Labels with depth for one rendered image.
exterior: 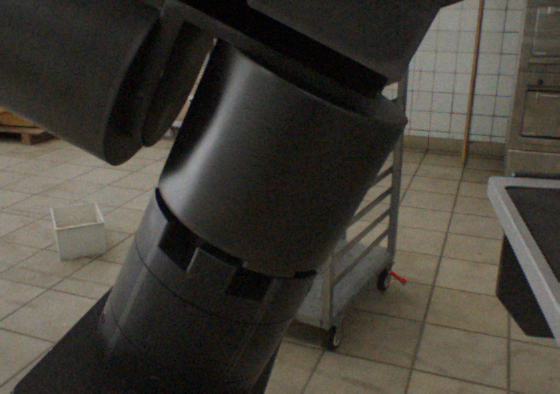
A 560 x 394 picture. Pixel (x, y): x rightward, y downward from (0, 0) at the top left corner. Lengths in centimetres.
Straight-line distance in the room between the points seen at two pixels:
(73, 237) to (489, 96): 306
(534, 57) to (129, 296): 327
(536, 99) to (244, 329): 328
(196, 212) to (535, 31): 331
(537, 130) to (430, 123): 127
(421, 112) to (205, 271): 444
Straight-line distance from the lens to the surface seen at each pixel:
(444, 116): 456
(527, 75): 348
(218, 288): 16
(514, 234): 42
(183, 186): 15
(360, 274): 226
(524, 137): 348
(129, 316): 18
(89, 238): 283
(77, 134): 16
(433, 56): 450
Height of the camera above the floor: 120
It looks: 19 degrees down
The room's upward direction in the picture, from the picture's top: straight up
